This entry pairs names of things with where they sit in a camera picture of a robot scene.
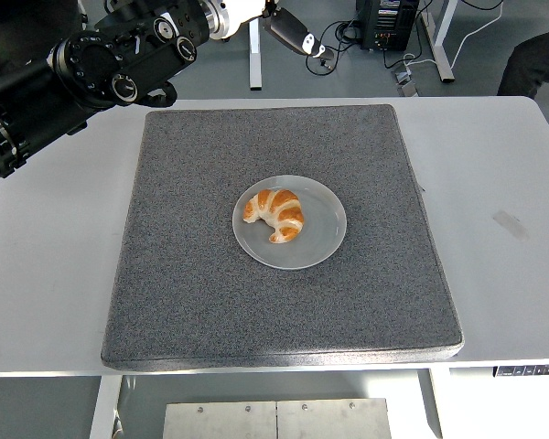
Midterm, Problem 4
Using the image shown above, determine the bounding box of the golden croissant bread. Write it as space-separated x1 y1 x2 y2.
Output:
242 187 306 245

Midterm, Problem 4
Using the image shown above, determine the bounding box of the grey speckled mat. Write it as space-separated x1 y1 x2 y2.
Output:
100 103 465 372

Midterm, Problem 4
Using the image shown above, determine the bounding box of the grey metal plate with screws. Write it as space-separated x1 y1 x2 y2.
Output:
163 398 393 439

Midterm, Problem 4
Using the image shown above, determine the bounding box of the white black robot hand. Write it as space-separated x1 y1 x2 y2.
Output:
209 0 336 61

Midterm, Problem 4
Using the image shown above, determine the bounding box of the grey floor power adapter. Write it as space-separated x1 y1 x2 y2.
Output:
393 63 420 97

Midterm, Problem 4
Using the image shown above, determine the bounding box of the person's leg in black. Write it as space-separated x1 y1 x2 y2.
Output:
497 26 549 104

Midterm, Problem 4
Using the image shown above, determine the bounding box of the white desk leg with foot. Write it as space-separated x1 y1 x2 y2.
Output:
420 0 457 83

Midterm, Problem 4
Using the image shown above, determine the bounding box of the round grey plate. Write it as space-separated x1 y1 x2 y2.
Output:
231 174 348 271

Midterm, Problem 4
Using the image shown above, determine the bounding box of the black computer tower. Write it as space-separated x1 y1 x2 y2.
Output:
355 0 421 52

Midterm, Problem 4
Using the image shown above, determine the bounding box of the table height control panel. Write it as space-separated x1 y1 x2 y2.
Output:
493 363 549 378

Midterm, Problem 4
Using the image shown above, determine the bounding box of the white floor cable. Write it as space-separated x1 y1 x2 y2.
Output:
402 0 505 70

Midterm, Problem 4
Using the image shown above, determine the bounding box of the white desk leg post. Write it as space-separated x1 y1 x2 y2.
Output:
247 20 263 91

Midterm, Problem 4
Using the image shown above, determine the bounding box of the black floor cable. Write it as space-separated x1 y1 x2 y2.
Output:
305 17 362 74

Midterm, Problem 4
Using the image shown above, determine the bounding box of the white table leg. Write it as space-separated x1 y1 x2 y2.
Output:
415 368 452 439
88 374 124 439

